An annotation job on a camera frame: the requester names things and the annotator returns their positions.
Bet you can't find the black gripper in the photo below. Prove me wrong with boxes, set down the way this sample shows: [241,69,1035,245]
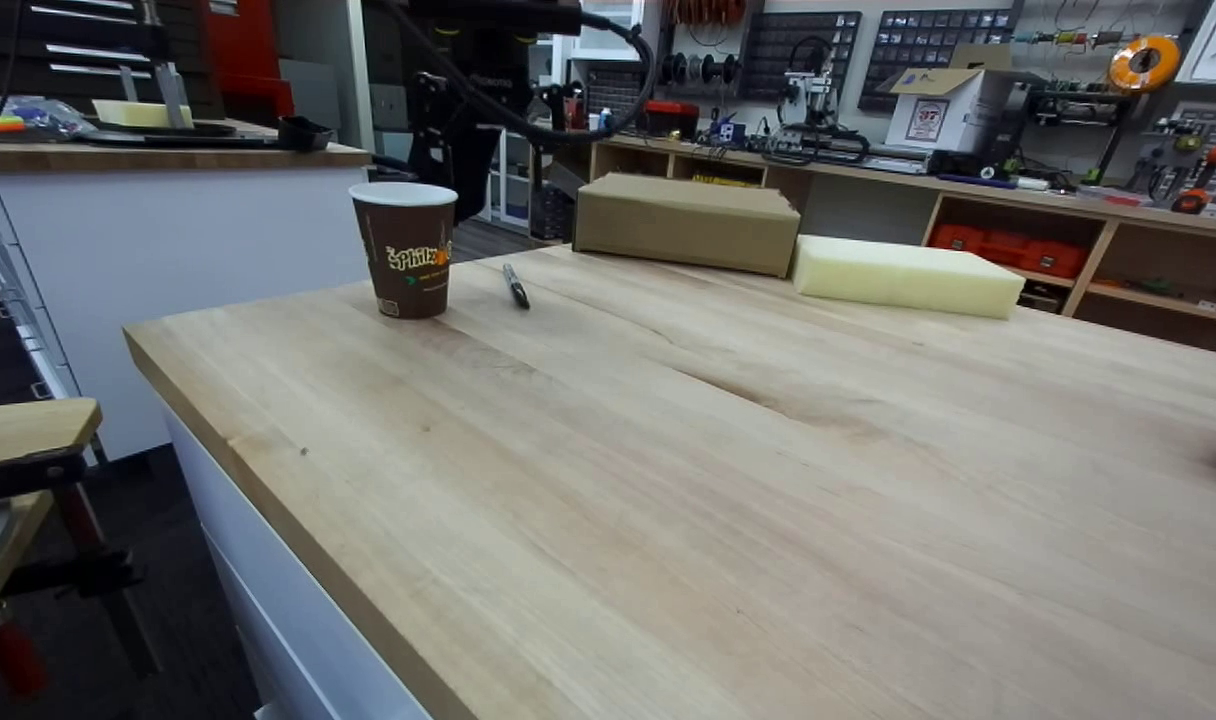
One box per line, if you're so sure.
[406,55,507,153]

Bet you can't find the black and grey marker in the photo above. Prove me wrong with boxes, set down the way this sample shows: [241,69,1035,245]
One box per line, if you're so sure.
[499,260,538,318]

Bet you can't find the brown paper coffee cup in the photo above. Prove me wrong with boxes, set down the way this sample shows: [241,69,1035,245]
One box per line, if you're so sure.
[343,179,463,325]

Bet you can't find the black office chair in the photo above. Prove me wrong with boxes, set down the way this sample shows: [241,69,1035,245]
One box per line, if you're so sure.
[406,133,521,228]

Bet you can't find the flat brown cardboard box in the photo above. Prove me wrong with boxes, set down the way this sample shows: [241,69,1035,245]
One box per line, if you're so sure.
[574,167,806,286]

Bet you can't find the black flat tray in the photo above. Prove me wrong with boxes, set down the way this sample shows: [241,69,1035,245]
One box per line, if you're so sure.
[75,117,247,148]

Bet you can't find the pale yellow sponge block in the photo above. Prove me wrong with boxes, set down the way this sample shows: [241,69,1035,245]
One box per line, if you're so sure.
[89,98,192,138]

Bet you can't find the white counter with wooden top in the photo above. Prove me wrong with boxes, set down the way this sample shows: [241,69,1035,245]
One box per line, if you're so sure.
[0,133,378,464]

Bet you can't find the black pegboard tool panel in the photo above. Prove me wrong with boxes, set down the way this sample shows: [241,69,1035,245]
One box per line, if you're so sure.
[858,6,1019,117]
[739,7,864,108]

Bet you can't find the black drawer rack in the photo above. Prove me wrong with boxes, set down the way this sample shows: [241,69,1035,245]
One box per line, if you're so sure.
[19,0,162,87]

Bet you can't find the pale yellow foam block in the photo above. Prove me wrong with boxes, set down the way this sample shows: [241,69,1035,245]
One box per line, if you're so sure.
[788,233,1030,325]

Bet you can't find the white cardboard box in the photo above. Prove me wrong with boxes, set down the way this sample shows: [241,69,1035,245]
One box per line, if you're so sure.
[883,61,994,155]

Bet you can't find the small wooden side table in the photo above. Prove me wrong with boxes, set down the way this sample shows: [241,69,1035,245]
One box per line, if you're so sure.
[0,398,162,702]

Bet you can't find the white table base cabinet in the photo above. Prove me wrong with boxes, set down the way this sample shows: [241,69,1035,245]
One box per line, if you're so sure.
[165,413,433,720]

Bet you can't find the red storage bins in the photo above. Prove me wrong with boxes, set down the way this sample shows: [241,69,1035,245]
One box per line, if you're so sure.
[930,220,1094,286]

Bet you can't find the orange tape roll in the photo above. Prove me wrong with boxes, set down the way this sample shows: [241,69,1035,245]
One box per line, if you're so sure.
[1110,34,1183,98]

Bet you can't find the wooden shelf unit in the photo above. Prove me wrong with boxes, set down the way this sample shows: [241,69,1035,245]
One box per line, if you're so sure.
[590,130,1216,362]

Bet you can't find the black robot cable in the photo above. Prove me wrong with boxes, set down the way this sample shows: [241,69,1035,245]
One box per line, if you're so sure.
[533,6,663,194]

